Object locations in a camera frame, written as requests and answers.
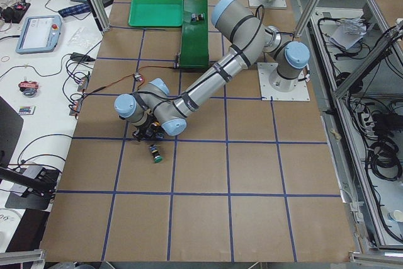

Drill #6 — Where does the green conveyor belt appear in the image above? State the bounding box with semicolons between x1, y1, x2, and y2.
175;0;209;71

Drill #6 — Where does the green plastic tray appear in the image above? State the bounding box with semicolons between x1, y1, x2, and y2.
128;0;183;28

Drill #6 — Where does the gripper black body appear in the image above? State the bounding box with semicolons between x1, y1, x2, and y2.
132;117;164;142

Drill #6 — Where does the red black power cable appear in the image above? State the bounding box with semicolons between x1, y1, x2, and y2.
82;66;179;96

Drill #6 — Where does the black power adapter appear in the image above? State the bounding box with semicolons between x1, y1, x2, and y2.
70;52;96;63

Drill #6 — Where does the blue plaid pouch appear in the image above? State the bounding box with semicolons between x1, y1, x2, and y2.
58;3;91;18

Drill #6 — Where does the near teach pendant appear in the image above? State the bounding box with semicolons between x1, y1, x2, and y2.
15;15;62;54

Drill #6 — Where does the small controller circuit board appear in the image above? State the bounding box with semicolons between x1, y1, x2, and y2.
133;73;143;81

